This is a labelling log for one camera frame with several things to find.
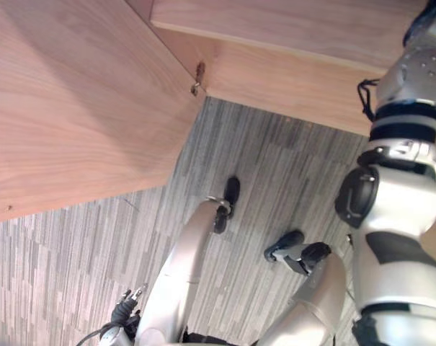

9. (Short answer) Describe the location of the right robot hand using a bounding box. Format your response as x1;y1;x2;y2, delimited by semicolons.
403;0;436;47

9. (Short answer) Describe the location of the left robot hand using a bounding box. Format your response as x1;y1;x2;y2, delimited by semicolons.
110;283;150;340

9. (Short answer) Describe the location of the wooden office cabinet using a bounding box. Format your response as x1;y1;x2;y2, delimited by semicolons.
151;0;436;138

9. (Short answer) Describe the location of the metal door hinge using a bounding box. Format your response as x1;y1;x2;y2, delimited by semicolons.
189;61;207;96

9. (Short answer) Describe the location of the silver left robot leg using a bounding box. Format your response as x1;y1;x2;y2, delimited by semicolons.
133;198;223;346

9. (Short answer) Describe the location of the silver robot leg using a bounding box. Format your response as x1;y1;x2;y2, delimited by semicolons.
133;198;223;346
255;248;349;346

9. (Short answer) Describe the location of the black robot torso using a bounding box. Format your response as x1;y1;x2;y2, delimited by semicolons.
181;326;242;346

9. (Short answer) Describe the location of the dark left robot foot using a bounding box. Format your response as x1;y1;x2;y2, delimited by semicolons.
211;175;242;234

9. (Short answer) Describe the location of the dark robot foot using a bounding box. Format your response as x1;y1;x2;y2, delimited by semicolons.
263;230;333;277
211;175;242;234

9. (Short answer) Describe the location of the dark right robot foot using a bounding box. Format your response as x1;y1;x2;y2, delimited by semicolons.
263;230;333;277

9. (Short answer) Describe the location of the silver right robot leg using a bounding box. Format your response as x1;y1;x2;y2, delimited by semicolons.
255;248;349;346

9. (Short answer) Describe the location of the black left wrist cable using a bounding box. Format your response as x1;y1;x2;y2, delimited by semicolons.
77;321;115;346

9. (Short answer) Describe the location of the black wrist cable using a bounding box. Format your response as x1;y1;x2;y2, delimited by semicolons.
77;321;115;346
357;77;381;122

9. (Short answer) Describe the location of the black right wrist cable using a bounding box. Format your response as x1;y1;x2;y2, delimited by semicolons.
357;77;381;122

